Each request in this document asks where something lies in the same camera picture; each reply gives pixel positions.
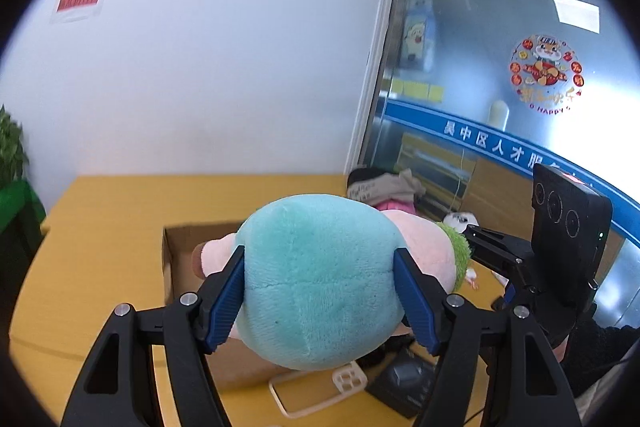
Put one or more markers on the blue glass banner strip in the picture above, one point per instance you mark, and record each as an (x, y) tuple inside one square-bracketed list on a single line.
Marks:
[(500, 142)]

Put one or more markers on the white phone case frame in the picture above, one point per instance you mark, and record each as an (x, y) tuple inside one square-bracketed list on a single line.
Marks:
[(350, 379)]

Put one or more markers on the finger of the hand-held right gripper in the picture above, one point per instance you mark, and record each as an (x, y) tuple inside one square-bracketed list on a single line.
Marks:
[(517, 297), (500, 249)]

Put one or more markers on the person's right forearm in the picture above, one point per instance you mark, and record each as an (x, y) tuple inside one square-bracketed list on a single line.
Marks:
[(600, 357)]

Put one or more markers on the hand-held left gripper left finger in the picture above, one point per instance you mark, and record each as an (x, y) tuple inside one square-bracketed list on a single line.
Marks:
[(227, 302)]

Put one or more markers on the row of yellow sticky notes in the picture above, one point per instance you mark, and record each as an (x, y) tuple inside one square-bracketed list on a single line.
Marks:
[(417, 90)]

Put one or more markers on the brown cardboard box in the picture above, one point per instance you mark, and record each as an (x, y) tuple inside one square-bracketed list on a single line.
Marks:
[(180, 257)]

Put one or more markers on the blue cartoon poster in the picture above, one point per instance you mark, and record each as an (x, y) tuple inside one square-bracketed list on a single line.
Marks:
[(419, 34)]

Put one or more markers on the white door frame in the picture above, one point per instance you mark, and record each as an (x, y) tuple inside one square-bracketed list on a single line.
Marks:
[(375, 57)]

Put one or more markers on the green potted plant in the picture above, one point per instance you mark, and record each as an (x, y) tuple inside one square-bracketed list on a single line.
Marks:
[(10, 147)]

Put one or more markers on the black product box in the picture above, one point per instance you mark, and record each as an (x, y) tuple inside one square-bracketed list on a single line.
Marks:
[(400, 382)]

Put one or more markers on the round red window sticker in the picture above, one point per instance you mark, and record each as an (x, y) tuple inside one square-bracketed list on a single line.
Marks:
[(545, 69)]

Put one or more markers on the white plush toy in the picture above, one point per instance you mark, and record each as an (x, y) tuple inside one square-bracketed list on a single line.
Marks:
[(460, 221)]

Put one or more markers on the wooden desktop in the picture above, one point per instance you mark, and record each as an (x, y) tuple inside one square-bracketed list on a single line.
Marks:
[(100, 217)]

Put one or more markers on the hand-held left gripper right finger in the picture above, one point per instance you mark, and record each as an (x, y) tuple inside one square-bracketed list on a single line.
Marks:
[(415, 302)]

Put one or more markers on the teal pink green plush toy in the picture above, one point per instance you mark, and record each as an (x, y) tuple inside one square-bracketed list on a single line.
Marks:
[(310, 267)]

